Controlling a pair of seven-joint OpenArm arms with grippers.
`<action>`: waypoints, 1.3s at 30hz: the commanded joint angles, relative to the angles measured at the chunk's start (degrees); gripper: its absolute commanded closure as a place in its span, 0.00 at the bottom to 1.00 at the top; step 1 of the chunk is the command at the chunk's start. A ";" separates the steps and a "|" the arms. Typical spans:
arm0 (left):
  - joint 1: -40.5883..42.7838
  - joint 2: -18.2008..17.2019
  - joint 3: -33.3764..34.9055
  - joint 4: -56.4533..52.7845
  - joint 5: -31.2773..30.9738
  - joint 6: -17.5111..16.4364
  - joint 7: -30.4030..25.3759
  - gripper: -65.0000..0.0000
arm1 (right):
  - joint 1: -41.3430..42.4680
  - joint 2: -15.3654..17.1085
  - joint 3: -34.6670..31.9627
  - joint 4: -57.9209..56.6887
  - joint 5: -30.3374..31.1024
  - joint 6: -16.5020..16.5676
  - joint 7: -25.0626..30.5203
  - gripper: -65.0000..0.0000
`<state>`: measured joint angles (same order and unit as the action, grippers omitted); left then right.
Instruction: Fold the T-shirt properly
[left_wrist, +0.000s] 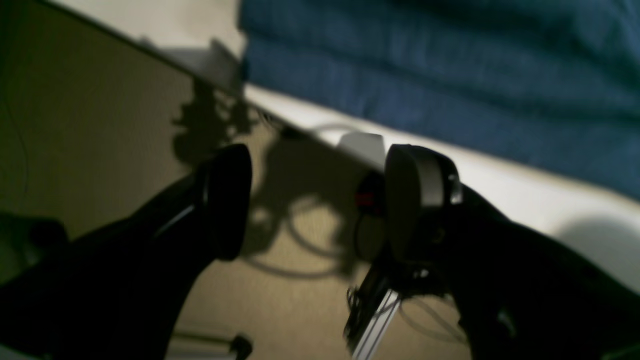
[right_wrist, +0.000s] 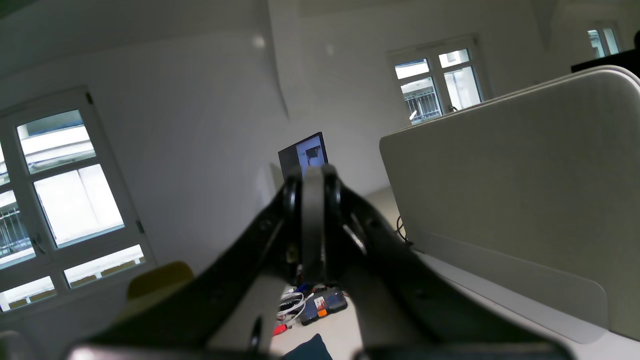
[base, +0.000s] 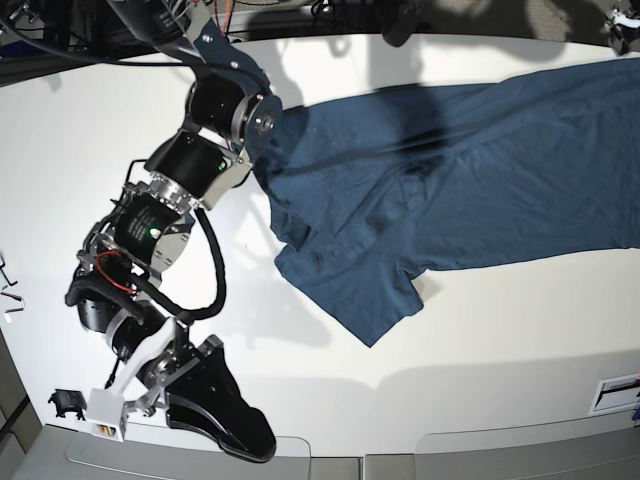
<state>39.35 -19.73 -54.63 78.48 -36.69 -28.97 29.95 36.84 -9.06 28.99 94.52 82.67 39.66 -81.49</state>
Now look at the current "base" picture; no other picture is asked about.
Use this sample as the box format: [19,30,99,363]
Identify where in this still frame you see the allen keys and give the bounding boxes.
[1,255,26,324]

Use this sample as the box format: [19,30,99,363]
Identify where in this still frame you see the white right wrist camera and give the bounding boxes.
[84,389,127,442]

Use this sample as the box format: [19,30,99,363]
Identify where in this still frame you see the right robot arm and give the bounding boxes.
[65,1,282,463]

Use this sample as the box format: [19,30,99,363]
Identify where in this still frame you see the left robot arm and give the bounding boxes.
[604,0,639,56]

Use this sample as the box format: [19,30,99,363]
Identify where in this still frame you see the white label plate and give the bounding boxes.
[589,376,639,415]

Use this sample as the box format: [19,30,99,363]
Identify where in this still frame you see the black table clamp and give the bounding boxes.
[48,389,87,421]

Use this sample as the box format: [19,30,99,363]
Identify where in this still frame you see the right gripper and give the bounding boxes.
[102,320,276,461]

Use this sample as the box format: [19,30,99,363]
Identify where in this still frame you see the blue T-shirt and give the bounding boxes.
[254,58,639,346]

